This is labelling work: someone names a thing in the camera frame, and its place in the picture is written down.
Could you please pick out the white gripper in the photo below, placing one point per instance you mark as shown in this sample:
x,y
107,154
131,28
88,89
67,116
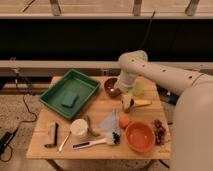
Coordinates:
x,y
127,102

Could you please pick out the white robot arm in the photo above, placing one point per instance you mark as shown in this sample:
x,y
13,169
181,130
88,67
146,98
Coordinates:
x,y
192,132

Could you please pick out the yellow banana toy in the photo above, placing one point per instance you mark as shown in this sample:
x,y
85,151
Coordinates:
x,y
141,103

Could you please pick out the light green cup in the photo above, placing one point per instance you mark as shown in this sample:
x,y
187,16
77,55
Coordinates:
x,y
138,89

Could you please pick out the orange fruit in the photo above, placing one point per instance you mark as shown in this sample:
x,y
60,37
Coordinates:
x,y
124,121

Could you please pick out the dark red bowl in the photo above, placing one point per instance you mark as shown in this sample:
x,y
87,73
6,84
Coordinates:
x,y
109,88

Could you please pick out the wooden table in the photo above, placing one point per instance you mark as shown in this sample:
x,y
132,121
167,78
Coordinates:
x,y
98,108

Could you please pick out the orange bowl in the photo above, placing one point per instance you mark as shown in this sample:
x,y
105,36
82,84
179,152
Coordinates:
x,y
140,137

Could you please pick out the bunch of red grapes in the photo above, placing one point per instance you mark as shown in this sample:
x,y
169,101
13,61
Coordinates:
x,y
160,132

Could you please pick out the white dish brush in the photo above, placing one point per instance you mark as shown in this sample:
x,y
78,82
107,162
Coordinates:
x,y
110,139

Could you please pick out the white cup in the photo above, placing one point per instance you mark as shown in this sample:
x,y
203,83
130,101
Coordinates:
x,y
79,128

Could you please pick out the green sponge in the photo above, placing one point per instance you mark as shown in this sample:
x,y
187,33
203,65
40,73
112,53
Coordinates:
x,y
69,99

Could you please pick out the green plastic tray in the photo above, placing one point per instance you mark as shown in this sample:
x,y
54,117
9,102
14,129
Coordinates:
x,y
74,81

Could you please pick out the white spoon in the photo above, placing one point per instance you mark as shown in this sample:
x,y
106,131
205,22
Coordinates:
x,y
64,142

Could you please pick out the black power adapter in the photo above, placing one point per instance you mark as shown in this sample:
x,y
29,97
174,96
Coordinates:
x,y
7,137

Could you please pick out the brown handled brush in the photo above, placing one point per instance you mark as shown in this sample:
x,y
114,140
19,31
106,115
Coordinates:
x,y
51,135

